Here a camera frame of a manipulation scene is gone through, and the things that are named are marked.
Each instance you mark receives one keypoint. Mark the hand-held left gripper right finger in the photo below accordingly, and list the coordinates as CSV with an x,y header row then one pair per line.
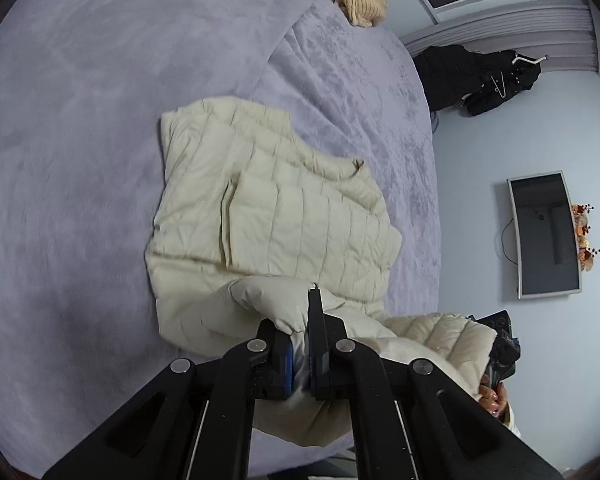
x,y
316,360

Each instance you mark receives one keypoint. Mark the purple plush blanket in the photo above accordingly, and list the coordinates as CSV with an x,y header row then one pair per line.
x,y
80,160

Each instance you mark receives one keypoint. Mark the artificial flower decoration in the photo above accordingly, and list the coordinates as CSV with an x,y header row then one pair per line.
x,y
585,240

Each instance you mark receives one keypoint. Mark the lilac pleated curtain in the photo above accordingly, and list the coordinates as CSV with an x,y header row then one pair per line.
x,y
505,25

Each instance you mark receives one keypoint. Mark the wall television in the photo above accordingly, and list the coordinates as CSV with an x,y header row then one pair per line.
x,y
545,235

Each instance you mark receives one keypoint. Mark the person's right hand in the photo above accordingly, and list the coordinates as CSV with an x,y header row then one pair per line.
x,y
492,402

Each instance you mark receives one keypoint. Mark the black hanging clothes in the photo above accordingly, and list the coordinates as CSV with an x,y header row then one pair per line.
x,y
460,77

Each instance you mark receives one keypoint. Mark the white clothes hanger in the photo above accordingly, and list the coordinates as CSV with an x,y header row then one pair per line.
x,y
530,58

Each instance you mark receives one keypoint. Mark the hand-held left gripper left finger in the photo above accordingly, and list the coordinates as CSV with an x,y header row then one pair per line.
x,y
287,365

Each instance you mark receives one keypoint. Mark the cream puffer jacket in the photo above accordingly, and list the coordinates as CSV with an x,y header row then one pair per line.
x,y
280,220

